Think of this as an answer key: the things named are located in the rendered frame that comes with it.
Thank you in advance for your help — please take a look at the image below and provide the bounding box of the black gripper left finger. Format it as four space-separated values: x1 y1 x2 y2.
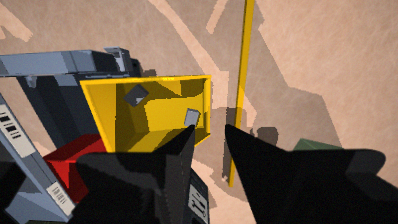
75 125 195 224

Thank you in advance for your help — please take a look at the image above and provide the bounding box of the red open bin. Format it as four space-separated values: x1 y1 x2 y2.
43 134 107 203

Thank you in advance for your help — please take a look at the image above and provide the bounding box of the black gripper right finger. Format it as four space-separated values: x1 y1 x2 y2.
225 124 386 224

